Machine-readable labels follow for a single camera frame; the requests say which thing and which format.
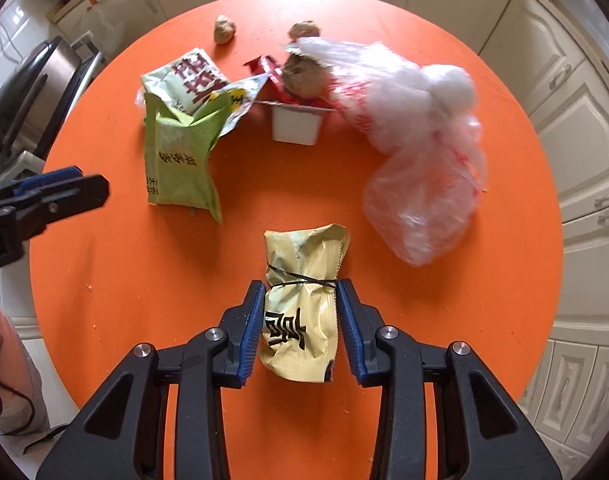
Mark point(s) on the yellow snack packet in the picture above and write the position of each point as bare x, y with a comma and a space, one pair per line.
299, 320

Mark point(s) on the pale packet with red print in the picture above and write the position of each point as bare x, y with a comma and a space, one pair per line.
189, 77

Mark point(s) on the person's left forearm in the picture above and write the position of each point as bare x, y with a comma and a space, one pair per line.
9, 370

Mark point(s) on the green snack packet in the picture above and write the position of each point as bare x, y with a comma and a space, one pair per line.
179, 170

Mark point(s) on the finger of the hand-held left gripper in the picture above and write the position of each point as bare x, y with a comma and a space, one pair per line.
44, 180
74, 195

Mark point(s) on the clear plastic bag white stuffing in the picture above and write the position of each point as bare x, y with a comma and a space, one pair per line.
414, 195

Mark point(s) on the brown food lump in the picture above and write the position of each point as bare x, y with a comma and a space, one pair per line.
304, 31
224, 30
304, 77

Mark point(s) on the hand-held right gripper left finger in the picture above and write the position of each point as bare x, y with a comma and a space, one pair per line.
254, 330

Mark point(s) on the red white snack wrapper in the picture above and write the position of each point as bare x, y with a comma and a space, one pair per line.
264, 66

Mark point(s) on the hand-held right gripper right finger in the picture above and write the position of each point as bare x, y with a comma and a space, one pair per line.
352, 340

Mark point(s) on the white plastic cup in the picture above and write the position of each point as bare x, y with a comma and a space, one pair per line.
294, 125

